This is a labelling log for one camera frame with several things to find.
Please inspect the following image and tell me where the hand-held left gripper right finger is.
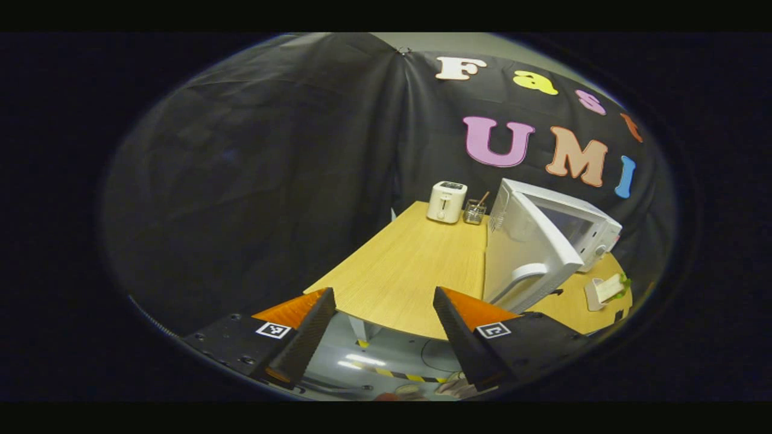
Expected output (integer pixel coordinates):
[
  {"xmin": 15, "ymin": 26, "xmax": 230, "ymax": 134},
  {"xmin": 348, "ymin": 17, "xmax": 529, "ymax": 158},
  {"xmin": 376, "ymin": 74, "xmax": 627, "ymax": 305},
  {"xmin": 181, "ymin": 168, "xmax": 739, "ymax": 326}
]
[{"xmin": 432, "ymin": 286, "xmax": 595, "ymax": 391}]

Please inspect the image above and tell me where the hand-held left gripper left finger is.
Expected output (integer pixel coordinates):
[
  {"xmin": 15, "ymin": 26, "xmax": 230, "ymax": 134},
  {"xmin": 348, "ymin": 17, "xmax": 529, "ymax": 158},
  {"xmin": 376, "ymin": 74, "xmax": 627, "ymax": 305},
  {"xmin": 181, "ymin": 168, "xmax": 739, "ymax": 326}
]
[{"xmin": 181, "ymin": 287, "xmax": 337, "ymax": 388}]

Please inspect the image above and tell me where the white microwave oven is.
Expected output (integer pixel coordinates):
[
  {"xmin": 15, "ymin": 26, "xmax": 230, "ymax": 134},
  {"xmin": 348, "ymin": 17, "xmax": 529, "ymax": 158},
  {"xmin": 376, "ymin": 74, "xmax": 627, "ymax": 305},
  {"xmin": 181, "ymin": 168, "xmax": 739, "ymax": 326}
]
[{"xmin": 482, "ymin": 178, "xmax": 623, "ymax": 314}]

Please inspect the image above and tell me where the lettuce sandwich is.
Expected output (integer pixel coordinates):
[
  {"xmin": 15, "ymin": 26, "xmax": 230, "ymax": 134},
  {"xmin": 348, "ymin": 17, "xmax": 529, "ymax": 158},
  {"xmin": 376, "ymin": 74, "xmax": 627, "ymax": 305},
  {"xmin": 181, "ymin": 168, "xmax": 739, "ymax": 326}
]
[{"xmin": 584, "ymin": 272, "xmax": 632, "ymax": 312}]

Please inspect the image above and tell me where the white table leg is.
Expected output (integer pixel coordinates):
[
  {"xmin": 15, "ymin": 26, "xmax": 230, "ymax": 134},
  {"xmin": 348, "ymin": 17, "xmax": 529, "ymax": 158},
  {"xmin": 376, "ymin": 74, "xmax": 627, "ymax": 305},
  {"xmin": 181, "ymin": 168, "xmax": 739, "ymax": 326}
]
[{"xmin": 349, "ymin": 313, "xmax": 382, "ymax": 344}]

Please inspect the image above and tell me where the yellow black floor tape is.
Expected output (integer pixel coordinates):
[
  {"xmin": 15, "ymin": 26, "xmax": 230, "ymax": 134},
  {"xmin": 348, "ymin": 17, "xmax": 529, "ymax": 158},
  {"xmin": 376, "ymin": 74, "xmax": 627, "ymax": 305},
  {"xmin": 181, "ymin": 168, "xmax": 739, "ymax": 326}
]
[{"xmin": 371, "ymin": 365, "xmax": 450, "ymax": 385}]

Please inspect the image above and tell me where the white toaster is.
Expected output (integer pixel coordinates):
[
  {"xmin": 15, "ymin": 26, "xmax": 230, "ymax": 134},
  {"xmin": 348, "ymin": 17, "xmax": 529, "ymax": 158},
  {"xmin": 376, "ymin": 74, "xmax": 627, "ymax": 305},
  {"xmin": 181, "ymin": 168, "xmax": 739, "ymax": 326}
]
[{"xmin": 426, "ymin": 181, "xmax": 468, "ymax": 225}]

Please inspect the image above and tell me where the black backdrop cloth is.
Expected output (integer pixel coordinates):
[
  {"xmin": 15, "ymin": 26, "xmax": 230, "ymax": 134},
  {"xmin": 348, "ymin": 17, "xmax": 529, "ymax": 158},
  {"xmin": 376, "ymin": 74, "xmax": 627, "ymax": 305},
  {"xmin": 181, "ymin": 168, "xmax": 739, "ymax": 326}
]
[{"xmin": 103, "ymin": 33, "xmax": 676, "ymax": 335}]

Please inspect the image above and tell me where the wire utensil holder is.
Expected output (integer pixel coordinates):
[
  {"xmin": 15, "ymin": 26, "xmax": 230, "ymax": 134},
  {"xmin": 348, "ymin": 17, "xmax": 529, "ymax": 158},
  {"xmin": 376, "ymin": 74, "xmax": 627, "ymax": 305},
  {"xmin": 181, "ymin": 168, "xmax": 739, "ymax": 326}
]
[{"xmin": 463, "ymin": 199, "xmax": 488, "ymax": 226}]

